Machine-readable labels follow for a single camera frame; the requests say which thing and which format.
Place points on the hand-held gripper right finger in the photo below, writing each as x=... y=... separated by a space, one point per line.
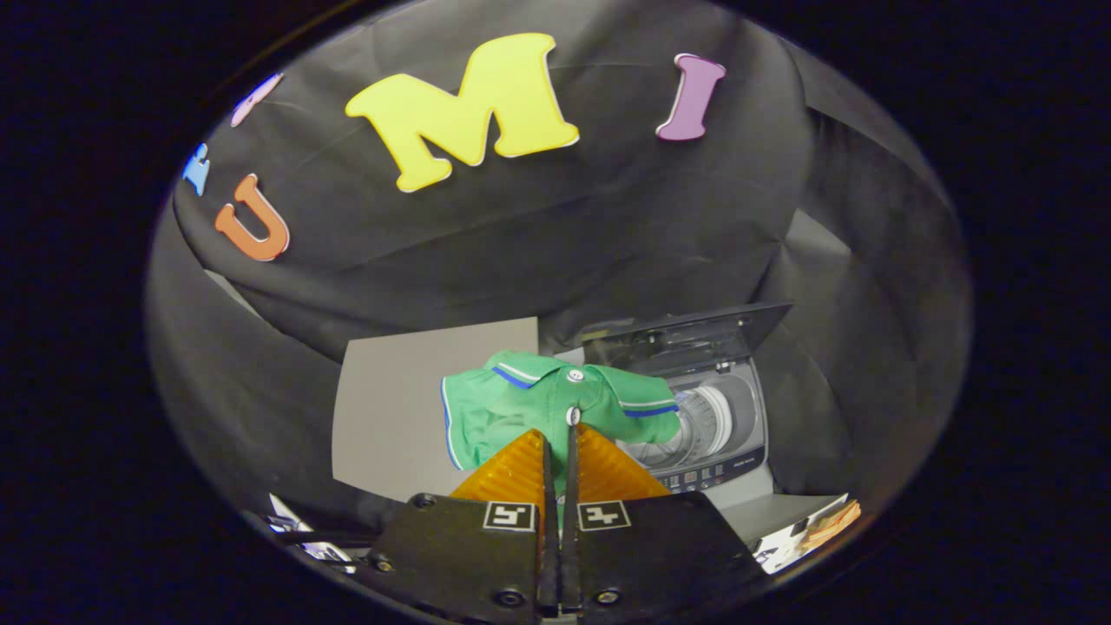
x=660 y=547

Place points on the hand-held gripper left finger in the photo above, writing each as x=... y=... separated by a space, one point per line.
x=469 y=547

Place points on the grey washing machine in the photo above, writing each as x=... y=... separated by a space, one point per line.
x=707 y=473

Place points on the green polo shirt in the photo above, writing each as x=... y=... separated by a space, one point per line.
x=521 y=408

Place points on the white printed paper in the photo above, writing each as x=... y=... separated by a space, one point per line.
x=299 y=529
x=785 y=547

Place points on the grey table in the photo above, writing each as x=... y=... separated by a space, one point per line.
x=391 y=417

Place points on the orange object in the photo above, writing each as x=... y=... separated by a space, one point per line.
x=833 y=521

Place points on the black backdrop cloth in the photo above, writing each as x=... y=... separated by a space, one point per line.
x=564 y=226

